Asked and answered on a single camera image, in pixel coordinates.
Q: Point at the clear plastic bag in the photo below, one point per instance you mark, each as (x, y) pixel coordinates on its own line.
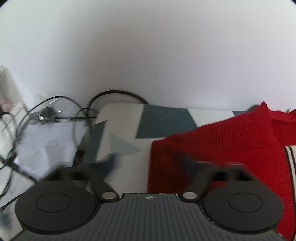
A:
(46, 143)

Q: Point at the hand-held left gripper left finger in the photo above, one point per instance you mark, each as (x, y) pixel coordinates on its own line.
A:
(108, 166)

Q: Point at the ironing board geometric cover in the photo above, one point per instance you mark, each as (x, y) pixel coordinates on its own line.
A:
(161, 120)

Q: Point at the red knit cardigan striped trim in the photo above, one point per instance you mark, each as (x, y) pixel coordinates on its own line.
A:
(219, 143)

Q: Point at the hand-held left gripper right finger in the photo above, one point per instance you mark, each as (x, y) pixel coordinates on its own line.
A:
(198, 171)

